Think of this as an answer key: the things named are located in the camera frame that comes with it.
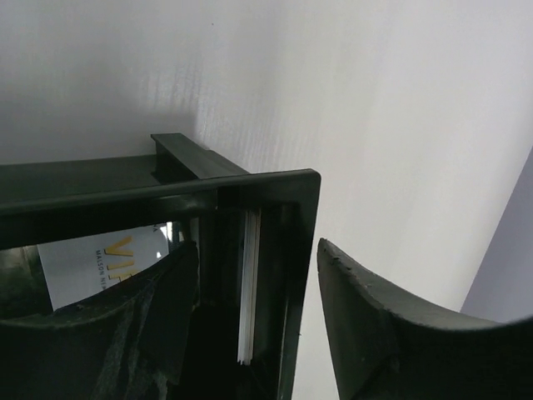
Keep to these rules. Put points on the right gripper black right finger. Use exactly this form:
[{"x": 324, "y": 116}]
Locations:
[{"x": 387, "y": 343}]

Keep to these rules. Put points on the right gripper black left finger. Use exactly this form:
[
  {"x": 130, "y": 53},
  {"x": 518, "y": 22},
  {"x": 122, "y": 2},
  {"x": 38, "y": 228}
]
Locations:
[{"x": 127, "y": 342}]

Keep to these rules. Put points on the white VIP card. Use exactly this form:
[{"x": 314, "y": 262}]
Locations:
[{"x": 79, "y": 268}]

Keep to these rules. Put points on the black card tray box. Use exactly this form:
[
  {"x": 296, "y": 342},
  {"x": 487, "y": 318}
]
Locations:
[{"x": 205, "y": 197}]

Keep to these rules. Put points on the white card stack in tray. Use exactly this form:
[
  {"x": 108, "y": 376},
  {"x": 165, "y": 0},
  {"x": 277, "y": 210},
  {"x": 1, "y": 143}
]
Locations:
[{"x": 250, "y": 265}]

